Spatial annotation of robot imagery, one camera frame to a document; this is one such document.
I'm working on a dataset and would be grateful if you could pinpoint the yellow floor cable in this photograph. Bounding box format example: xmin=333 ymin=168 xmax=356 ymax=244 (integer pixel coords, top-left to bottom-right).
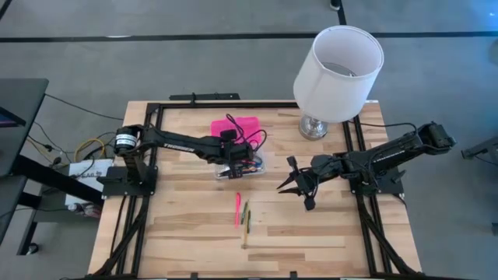
xmin=73 ymin=137 xmax=107 ymax=161

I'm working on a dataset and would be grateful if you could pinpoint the clear plastic supply box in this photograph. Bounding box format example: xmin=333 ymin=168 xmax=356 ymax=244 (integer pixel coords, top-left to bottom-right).
xmin=212 ymin=149 xmax=268 ymax=180

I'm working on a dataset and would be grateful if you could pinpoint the white cardboard box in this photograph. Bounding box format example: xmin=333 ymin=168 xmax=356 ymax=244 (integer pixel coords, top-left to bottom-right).
xmin=65 ymin=158 xmax=114 ymax=207

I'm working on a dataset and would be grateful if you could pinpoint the pink highlighter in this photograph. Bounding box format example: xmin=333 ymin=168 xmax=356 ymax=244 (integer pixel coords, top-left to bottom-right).
xmin=234 ymin=191 xmax=242 ymax=229

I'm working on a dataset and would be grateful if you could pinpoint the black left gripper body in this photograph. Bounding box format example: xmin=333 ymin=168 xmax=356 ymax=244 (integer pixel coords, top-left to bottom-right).
xmin=220 ymin=142 xmax=256 ymax=168

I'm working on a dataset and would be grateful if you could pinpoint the dark laptop screen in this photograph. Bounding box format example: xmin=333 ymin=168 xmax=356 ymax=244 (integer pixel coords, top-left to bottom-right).
xmin=0 ymin=105 xmax=27 ymax=128

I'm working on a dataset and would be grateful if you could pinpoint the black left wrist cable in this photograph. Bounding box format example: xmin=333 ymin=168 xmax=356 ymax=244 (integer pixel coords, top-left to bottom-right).
xmin=224 ymin=113 xmax=268 ymax=151

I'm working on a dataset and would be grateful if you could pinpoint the black desk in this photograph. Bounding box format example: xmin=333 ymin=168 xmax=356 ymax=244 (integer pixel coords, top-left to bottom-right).
xmin=0 ymin=77 xmax=51 ymax=178

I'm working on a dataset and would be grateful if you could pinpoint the white shade silver table lamp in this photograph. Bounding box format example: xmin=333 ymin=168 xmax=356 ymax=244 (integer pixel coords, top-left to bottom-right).
xmin=293 ymin=25 xmax=385 ymax=142

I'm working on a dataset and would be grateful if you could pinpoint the black desk leg beam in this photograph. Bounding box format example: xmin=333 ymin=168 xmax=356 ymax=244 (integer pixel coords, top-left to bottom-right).
xmin=11 ymin=154 xmax=105 ymax=205

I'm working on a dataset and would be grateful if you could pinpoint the black power strip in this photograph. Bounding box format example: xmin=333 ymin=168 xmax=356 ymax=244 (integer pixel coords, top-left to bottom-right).
xmin=168 ymin=92 xmax=241 ymax=102

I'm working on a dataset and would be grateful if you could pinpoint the black metal table frame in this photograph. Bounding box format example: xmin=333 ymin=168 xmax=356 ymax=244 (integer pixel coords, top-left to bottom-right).
xmin=87 ymin=101 xmax=423 ymax=280

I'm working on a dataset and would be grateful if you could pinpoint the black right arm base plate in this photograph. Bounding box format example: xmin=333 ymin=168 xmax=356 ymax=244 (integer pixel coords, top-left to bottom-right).
xmin=347 ymin=162 xmax=406 ymax=195

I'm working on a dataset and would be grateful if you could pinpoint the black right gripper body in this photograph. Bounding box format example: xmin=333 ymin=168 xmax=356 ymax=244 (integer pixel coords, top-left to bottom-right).
xmin=299 ymin=155 xmax=345 ymax=191

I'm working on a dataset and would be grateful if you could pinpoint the yellow pencil pink eraser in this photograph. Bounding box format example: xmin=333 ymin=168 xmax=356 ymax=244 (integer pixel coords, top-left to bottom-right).
xmin=240 ymin=199 xmax=251 ymax=250

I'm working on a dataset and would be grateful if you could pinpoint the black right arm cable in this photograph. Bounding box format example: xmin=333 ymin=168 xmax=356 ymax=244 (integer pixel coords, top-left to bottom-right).
xmin=349 ymin=121 xmax=421 ymax=135

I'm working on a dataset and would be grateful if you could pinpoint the pink plastic box lid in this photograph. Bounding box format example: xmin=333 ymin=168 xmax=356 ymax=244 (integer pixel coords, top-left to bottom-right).
xmin=210 ymin=115 xmax=261 ymax=151

